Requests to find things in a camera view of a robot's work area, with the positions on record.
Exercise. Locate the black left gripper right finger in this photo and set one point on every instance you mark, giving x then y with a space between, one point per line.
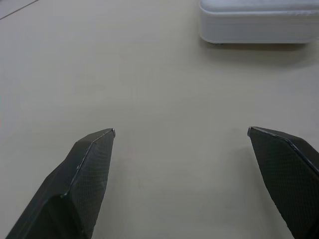
289 179

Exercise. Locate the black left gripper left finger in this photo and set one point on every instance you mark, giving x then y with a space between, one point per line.
74 189

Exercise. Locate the white plastic box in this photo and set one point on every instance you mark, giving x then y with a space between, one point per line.
256 22

